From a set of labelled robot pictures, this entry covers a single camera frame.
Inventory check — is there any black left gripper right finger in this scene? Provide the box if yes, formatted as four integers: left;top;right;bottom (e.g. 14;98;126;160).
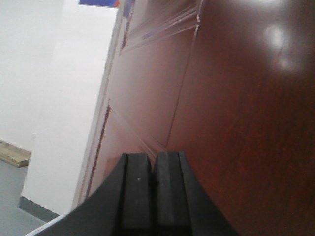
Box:
154;152;238;236

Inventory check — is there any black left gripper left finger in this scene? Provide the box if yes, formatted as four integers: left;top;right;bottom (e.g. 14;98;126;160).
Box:
29;153;153;236

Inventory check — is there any brown wooden door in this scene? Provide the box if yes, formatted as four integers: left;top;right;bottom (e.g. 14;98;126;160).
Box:
79;0;315;236

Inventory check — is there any wooden shelf edge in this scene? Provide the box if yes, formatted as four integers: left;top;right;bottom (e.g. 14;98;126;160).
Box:
0;140;31;168

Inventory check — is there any blue red poster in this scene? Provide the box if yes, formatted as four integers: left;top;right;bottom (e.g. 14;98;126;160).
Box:
79;0;120;7

